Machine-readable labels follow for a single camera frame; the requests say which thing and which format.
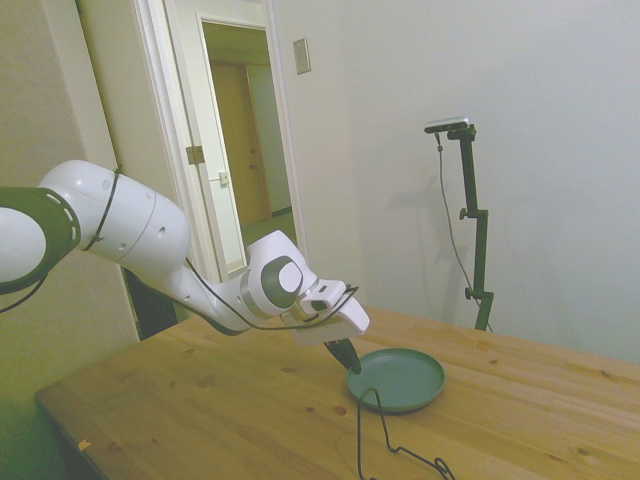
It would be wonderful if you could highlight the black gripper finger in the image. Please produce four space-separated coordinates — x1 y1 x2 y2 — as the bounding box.
337 338 362 374
323 340 359 375

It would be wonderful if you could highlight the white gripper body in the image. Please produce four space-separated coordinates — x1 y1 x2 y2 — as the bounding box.
292 297 372 347

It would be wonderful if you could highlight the dark teal round plate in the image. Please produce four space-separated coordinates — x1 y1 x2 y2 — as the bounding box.
345 348 446 415

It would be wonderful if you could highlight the white open door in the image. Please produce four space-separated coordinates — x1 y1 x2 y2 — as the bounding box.
164 0 251 284

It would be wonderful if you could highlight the brown wooden hallway door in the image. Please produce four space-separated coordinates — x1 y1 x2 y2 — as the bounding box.
209 61 274 227

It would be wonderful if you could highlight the beige partition panel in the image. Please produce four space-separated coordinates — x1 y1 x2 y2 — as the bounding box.
0 0 142 451

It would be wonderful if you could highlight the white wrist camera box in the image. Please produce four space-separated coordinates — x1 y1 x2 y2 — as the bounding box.
298 281 349 314

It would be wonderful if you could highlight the black wire plate stand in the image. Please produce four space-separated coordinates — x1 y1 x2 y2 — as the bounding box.
355 387 457 480

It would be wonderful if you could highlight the black jointed camera stand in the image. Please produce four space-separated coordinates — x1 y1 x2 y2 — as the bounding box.
446 126 497 333

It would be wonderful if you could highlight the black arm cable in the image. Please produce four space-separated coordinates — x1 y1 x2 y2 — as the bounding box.
0 164 361 334

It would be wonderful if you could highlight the grey exterior camera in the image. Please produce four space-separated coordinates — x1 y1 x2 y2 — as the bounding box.
423 115 472 135

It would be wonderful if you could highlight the beige wall switch plate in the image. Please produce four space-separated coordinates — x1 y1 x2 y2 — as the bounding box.
292 37 312 77

